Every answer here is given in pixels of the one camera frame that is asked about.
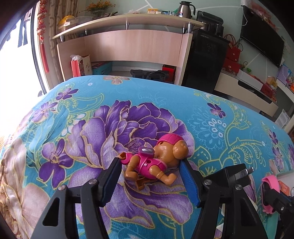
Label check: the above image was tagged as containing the red white paper bag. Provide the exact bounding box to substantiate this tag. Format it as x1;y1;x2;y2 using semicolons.
70;55;93;77

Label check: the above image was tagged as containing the steel thermos kettle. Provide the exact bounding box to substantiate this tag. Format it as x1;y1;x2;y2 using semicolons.
177;1;196;19

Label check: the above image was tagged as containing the white flat box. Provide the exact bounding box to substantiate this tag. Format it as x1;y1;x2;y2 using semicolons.
237;70;263;91

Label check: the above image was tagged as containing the red hanging chinese ornament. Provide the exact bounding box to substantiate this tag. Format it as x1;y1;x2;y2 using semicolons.
37;0;49;73

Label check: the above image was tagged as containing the red gift box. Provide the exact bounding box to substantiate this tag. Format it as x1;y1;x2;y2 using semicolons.
222;58;241;75

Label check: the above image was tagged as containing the black bag on floor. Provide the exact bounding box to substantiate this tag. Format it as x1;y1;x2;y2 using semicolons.
130;69;169;82

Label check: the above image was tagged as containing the cream TV console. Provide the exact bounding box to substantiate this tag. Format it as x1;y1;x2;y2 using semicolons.
215;72;278;117

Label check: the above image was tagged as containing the curved wooden shelf desk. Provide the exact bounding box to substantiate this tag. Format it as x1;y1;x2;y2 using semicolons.
53;13;205;85

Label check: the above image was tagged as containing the black wall television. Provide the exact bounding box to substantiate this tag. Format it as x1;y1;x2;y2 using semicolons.
240;6;284;67

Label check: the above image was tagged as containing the teal storage box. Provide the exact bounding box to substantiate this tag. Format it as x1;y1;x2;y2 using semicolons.
91;61;113;75

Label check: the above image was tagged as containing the red gift bag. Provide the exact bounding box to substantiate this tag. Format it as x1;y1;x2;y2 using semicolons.
224;34;243;62

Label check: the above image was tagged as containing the pink smart watch band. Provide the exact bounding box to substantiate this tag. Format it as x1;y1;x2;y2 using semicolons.
262;175;280;214

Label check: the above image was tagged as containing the floral blue table cloth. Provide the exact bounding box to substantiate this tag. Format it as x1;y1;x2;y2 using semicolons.
1;76;293;238

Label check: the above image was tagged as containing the yellow flower vase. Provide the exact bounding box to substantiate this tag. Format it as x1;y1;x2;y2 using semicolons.
84;1;115;19

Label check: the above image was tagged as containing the beige patterned curtain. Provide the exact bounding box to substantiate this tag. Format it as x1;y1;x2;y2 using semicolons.
47;0;86;83

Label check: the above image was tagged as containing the pink brown toy puppy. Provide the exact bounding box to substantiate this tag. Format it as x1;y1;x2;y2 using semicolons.
119;133;188;190

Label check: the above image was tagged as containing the black water dispenser cabinet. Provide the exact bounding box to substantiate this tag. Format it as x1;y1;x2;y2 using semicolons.
181;29;229;93

